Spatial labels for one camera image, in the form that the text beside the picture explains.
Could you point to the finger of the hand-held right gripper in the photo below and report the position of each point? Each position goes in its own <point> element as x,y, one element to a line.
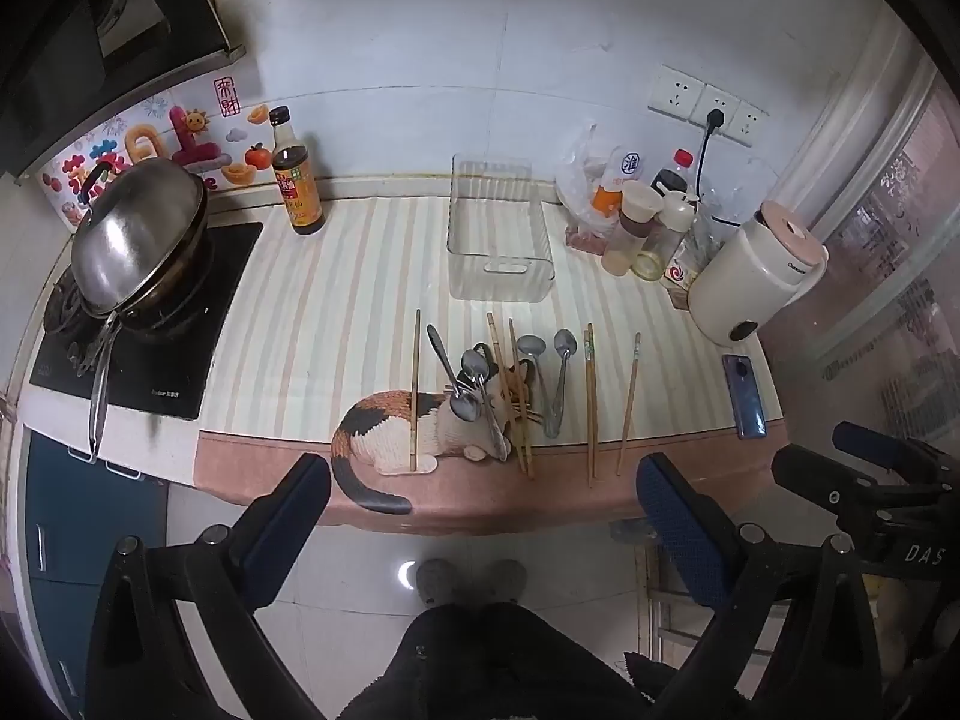
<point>814,474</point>
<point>862,439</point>

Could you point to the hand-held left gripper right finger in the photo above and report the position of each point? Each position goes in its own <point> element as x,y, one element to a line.
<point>675,525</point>

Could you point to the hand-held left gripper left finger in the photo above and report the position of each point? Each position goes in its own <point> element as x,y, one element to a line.
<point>291,514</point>

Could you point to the clear plastic storage container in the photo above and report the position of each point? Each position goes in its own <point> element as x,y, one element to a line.
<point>495,240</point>

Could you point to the blue smartphone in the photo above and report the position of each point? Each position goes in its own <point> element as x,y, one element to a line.
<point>744,397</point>

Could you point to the person's grey slipper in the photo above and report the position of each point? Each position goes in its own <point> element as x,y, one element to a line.
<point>506,579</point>
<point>435,581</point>

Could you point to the black induction cooktop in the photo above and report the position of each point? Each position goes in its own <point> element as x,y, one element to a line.
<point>187,360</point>

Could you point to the cream electric kettle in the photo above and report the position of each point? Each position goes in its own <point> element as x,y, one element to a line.
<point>750,277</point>

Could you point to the blue cabinet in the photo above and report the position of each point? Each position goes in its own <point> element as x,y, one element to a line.
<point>82,540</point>

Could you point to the striped mat with cat print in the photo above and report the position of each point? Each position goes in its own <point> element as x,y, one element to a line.
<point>337,300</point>

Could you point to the person's dark trousers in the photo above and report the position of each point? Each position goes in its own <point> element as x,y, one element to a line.
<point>487,660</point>

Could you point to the glass sliding door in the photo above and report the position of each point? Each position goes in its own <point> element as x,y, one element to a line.
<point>900,202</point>

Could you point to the small red and white packet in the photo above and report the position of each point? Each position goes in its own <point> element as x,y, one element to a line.
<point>679,276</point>

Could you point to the glass oil dispenser white top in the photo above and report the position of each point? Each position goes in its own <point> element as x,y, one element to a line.
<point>667,240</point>

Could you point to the seasoning jar with cream lid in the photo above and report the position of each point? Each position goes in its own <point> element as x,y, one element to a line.
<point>630,229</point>

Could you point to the dark soy sauce bottle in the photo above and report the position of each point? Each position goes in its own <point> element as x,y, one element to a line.
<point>298,195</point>

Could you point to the steel wok lid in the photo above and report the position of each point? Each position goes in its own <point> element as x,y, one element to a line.
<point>139,232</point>

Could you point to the dark bottle with red cap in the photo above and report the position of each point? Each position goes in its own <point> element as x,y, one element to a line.
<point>673,174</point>

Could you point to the clear plastic bag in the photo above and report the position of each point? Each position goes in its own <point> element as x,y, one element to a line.
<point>577,180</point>

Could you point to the black range hood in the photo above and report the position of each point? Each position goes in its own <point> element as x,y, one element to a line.
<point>90,37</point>

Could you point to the white wall socket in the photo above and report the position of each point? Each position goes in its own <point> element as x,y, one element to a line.
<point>748,124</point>
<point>673,92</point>
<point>726,106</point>

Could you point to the colourful wall sticker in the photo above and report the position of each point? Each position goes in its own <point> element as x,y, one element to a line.
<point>150,139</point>

